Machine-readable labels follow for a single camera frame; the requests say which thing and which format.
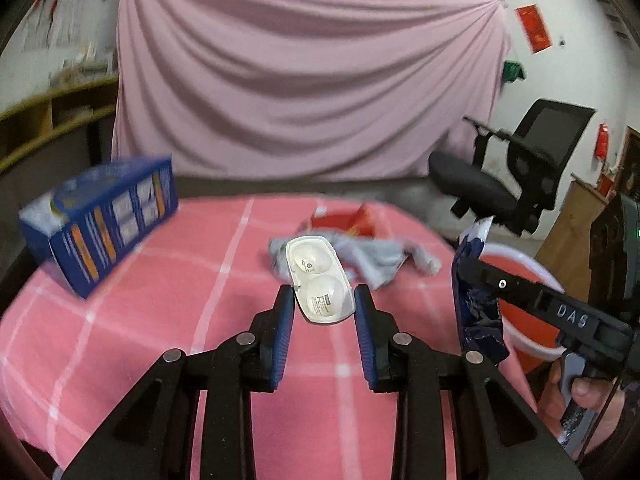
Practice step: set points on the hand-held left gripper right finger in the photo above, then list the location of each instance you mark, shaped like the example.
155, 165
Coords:
365, 340

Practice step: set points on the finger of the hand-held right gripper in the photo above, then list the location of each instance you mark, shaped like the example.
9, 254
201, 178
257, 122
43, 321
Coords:
520, 287

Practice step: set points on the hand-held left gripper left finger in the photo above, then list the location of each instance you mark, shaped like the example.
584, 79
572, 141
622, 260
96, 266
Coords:
282, 340

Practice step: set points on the red basin with white rim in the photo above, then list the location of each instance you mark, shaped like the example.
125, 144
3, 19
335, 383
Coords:
525, 325

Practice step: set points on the blue foil snack wrapper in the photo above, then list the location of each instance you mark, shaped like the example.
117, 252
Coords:
480, 330

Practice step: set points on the white plastic blister tray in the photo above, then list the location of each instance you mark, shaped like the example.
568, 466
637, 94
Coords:
320, 280

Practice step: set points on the grey plastic bag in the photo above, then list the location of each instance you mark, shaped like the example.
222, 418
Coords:
380, 260

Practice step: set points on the person's right hand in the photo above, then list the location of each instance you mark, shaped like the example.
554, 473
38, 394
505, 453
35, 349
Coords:
595, 397

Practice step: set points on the wooden counter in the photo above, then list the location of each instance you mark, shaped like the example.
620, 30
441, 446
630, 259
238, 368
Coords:
570, 230

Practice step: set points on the dark wooden framed board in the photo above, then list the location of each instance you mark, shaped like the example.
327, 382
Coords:
632, 160

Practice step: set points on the red hanging ornament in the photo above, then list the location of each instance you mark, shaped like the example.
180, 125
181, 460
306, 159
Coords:
602, 141

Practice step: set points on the red snack packet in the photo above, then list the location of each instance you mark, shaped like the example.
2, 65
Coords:
340, 220

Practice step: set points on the pink checked tablecloth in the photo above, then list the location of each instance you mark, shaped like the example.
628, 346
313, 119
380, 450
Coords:
165, 290

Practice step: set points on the black office chair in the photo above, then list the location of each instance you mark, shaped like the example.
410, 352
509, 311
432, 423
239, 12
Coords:
545, 150

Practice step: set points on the blue cardboard box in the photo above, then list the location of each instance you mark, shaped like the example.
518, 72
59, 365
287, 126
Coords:
95, 220

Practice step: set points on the pink hanging cloth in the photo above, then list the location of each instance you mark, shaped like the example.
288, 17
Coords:
300, 70

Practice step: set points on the wooden low shelf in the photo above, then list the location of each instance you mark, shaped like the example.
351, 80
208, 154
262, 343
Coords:
50, 115

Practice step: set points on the stack of papers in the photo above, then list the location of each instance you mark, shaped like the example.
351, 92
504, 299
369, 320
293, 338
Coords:
82, 67

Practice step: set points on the red wall poster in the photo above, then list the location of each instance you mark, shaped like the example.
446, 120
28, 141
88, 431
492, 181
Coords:
533, 27

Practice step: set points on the white wall papers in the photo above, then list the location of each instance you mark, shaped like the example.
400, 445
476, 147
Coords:
55, 30

